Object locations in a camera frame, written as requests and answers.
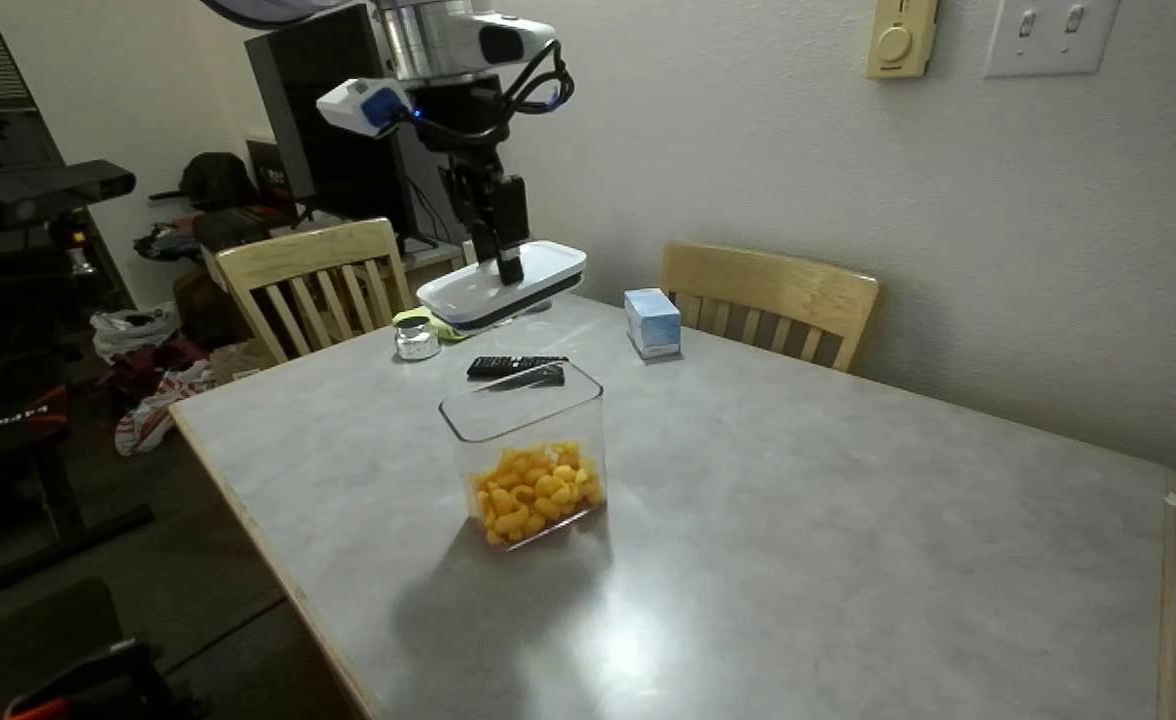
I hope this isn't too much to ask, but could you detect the round silver metal tin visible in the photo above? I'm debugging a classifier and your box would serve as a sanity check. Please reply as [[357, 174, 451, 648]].
[[389, 310, 443, 367]]

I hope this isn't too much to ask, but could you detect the light wooden slatted chair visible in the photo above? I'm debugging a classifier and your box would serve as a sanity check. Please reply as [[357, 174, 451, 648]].
[[660, 235, 884, 375], [212, 215, 418, 367]]

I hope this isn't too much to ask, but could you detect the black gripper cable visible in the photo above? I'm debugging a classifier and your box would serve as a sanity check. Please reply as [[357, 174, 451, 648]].
[[399, 36, 580, 150]]

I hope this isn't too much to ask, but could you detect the light blue small box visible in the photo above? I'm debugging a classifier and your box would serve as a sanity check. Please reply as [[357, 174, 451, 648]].
[[622, 283, 690, 362]]

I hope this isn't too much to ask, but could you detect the white rectangular container lid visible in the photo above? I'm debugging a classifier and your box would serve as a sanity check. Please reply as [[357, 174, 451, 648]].
[[418, 235, 591, 331]]

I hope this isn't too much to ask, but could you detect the pile of clothes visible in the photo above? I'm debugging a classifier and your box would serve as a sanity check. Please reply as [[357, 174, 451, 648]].
[[90, 304, 241, 456]]

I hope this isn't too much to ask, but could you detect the black metal stand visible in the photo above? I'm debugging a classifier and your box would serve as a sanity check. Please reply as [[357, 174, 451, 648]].
[[0, 394, 159, 593]]

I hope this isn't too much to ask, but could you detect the clear plastic food container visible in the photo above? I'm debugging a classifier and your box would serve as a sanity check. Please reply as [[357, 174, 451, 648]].
[[435, 354, 611, 552]]

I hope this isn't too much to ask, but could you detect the dark backpack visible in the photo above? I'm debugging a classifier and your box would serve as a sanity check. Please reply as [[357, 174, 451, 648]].
[[145, 148, 273, 265]]

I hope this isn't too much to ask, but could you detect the black remote control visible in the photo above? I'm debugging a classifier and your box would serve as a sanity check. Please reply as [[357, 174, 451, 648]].
[[464, 353, 572, 390]]

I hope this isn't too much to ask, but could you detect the black camera bar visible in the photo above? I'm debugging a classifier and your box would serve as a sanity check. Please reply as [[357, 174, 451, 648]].
[[0, 157, 139, 235]]

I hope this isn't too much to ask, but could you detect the white light switch plate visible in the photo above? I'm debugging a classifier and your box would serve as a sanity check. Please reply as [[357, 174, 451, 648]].
[[985, 0, 1126, 78]]

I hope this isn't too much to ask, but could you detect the red and black object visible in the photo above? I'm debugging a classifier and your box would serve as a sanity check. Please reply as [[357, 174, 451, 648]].
[[0, 635, 183, 720]]

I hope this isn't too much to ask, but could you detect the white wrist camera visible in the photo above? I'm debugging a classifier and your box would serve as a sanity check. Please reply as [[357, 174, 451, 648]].
[[318, 77, 419, 139]]

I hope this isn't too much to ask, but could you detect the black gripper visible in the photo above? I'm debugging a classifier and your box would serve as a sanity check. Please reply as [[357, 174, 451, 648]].
[[439, 78, 534, 286]]

